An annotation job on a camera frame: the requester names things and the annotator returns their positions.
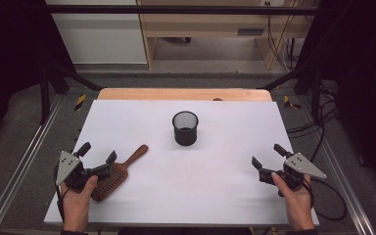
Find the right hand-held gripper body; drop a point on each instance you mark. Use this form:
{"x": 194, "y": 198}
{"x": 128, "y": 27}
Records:
{"x": 302, "y": 165}

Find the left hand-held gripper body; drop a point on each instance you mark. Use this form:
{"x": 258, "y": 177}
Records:
{"x": 68, "y": 166}

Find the brown wooden paddle hairbrush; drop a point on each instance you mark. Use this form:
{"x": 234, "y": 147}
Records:
{"x": 134, "y": 158}

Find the black mesh cup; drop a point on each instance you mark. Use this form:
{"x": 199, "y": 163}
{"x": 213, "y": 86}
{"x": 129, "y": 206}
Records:
{"x": 185, "y": 138}

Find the person's right hand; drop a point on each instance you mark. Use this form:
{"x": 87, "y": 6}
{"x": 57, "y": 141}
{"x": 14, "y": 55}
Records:
{"x": 298, "y": 209}

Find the person's left hand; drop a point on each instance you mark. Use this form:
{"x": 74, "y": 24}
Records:
{"x": 76, "y": 209}

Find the black metal stand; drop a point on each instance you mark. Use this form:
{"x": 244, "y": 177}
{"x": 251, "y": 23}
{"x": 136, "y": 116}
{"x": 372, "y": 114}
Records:
{"x": 44, "y": 98}
{"x": 316, "y": 94}

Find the wooden table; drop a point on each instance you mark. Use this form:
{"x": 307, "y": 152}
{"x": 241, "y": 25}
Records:
{"x": 163, "y": 94}

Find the white cabinet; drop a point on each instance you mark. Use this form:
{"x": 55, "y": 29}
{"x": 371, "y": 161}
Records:
{"x": 101, "y": 42}

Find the dark curtain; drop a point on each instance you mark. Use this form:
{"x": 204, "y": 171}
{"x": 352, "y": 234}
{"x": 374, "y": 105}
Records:
{"x": 9, "y": 49}
{"x": 362, "y": 65}

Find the light wooden desk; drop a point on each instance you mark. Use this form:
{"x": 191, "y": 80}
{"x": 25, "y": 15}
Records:
{"x": 202, "y": 24}

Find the black horizontal bar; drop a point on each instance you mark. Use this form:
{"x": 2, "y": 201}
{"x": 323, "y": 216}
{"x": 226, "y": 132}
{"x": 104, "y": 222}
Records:
{"x": 176, "y": 9}

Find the aluminium rail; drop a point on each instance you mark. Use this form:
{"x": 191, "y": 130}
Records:
{"x": 29, "y": 153}
{"x": 342, "y": 182}

